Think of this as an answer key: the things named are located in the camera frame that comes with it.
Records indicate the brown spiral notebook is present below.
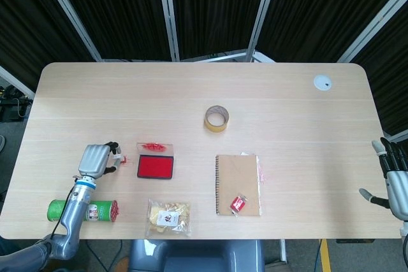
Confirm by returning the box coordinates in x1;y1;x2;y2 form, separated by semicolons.
214;154;262;217

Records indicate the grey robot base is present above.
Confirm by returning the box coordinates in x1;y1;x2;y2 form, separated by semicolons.
129;239;266;272

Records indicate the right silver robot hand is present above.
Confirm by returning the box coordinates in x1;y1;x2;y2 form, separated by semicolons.
359;137;408;222

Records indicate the red ink pad clear lid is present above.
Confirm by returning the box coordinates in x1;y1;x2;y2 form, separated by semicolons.
136;141;175;180

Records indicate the clear plastic sleeve red print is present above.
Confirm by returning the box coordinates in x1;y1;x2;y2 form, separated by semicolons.
240;151;267;217

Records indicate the black equipment pile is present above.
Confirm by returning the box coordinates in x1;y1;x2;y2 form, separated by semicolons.
0;83;34;123

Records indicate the yellow packing tape roll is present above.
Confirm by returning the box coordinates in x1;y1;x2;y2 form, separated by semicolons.
204;104;231;133

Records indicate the white round cable grommet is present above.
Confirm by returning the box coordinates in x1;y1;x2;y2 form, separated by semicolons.
313;75;332;92

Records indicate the red wrapped candy packet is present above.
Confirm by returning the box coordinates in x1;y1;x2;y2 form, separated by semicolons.
228;194;249;215

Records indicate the black ribbed partition panel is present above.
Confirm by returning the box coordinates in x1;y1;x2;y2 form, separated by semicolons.
337;0;408;141
156;0;278;62
247;0;408;63
0;0;103;94
38;0;180;62

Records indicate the green cylindrical snack can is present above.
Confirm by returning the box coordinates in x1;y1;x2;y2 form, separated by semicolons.
47;199;120;223

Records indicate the clear bag of chips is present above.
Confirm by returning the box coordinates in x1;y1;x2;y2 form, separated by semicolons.
145;198;192;238

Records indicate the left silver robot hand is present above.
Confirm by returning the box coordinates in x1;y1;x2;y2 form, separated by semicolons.
78;140;122;180

